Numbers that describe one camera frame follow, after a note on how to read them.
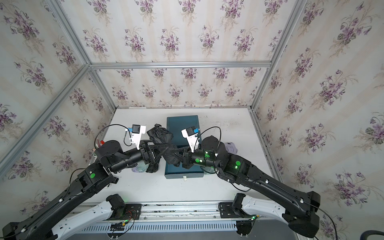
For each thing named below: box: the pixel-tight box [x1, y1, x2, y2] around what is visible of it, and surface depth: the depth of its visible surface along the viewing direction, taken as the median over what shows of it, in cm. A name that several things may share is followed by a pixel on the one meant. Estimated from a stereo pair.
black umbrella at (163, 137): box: [146, 123, 181, 174], surface depth 59 cm
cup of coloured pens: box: [96, 138, 106, 149], surface depth 86 cm
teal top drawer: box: [164, 162, 204, 179], surface depth 67 cm
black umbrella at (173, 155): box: [162, 145, 184, 168], surface depth 59 cm
